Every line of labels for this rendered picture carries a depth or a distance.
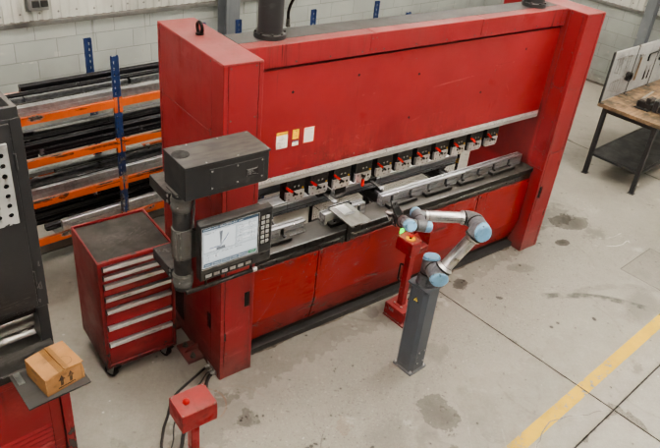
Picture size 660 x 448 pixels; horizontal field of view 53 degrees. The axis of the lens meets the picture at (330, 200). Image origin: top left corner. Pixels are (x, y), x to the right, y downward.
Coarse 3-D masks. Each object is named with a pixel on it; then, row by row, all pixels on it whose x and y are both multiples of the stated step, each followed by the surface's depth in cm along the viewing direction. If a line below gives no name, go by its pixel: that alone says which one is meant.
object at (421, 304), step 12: (420, 288) 450; (420, 300) 454; (432, 300) 457; (408, 312) 468; (420, 312) 459; (432, 312) 466; (408, 324) 472; (420, 324) 464; (408, 336) 475; (420, 336) 470; (408, 348) 479; (420, 348) 478; (396, 360) 494; (408, 360) 483; (420, 360) 486; (408, 372) 487
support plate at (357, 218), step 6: (348, 204) 492; (330, 210) 484; (336, 210) 484; (342, 216) 477; (348, 216) 478; (354, 216) 479; (360, 216) 480; (348, 222) 471; (354, 222) 472; (360, 222) 473
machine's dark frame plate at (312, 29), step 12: (432, 12) 486; (444, 12) 489; (456, 12) 493; (468, 12) 496; (480, 12) 500; (492, 12) 503; (324, 24) 433; (336, 24) 435; (348, 24) 438; (360, 24) 441; (372, 24) 444; (384, 24) 446; (396, 24) 449; (228, 36) 391; (240, 36) 393; (252, 36) 395; (288, 36) 402
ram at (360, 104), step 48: (432, 48) 468; (480, 48) 500; (528, 48) 535; (288, 96) 411; (336, 96) 435; (384, 96) 462; (432, 96) 492; (480, 96) 527; (528, 96) 567; (288, 144) 429; (336, 144) 455; (384, 144) 485
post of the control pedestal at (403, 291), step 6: (408, 258) 513; (408, 264) 515; (408, 270) 517; (402, 276) 524; (408, 276) 521; (402, 282) 526; (408, 282) 525; (402, 288) 528; (408, 288) 530; (402, 294) 530; (402, 300) 532
